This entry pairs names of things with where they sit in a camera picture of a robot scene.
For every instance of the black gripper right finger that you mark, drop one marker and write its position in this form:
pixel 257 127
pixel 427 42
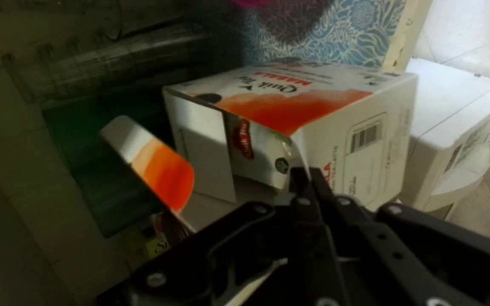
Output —
pixel 425 260

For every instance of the dark green box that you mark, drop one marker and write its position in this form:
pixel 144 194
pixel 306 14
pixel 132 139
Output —
pixel 75 141

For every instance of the clear cupboard glass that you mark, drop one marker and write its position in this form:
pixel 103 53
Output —
pixel 114 68

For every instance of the cream wall cupboard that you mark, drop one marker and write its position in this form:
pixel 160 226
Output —
pixel 340 27

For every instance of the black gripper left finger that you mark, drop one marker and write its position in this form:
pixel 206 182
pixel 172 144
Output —
pixel 228 255

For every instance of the white tea box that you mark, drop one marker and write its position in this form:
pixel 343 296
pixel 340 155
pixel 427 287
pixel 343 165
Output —
pixel 340 112

